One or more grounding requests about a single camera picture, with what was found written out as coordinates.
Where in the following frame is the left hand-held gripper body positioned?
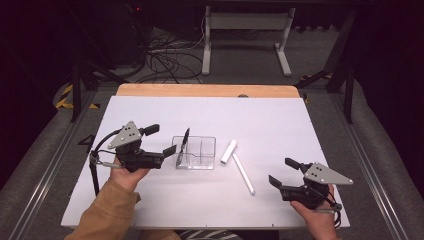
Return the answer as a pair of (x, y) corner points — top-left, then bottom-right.
(106, 120), (165, 174)

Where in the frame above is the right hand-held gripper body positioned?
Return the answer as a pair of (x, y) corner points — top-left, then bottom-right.
(279, 161), (355, 211)

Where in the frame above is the clear plastic organizer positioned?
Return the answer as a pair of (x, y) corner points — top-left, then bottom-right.
(171, 135), (217, 171)

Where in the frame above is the person's left hand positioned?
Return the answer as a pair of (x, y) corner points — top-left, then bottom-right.
(109, 158), (151, 193)

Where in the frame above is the person's right hand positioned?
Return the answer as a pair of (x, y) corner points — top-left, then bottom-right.
(289, 184), (338, 240)

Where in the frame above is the long white stick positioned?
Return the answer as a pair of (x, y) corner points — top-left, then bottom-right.
(232, 153), (256, 196)

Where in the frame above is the white board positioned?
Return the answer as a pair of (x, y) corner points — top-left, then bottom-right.
(60, 95), (351, 230)

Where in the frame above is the short white tube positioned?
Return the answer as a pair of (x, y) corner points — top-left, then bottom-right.
(220, 139), (238, 165)

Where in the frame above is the wooden table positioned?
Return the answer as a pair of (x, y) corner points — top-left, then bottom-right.
(115, 83), (301, 99)

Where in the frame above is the black metal stand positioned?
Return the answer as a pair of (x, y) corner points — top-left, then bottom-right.
(68, 61), (129, 123)
(294, 9), (356, 125)

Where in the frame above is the striped clothing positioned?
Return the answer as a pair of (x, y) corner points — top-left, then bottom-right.
(178, 229), (242, 240)

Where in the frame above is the right hand-held gripper cable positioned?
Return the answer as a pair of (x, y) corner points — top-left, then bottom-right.
(314, 184), (344, 230)

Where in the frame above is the hand-held gripper cable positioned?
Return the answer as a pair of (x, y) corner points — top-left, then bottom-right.
(314, 184), (344, 230)
(88, 129), (123, 197)

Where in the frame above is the left hand-held gripper cable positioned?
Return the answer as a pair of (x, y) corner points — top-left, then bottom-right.
(88, 129), (123, 197)

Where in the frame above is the metal floor rail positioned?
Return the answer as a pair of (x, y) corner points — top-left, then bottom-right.
(329, 93), (402, 240)
(9, 90), (98, 240)

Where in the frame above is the tangle of black cables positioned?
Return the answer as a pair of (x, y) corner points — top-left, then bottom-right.
(134, 26), (205, 84)

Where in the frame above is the white metal stand frame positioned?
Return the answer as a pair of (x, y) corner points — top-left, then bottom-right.
(201, 5), (297, 77)

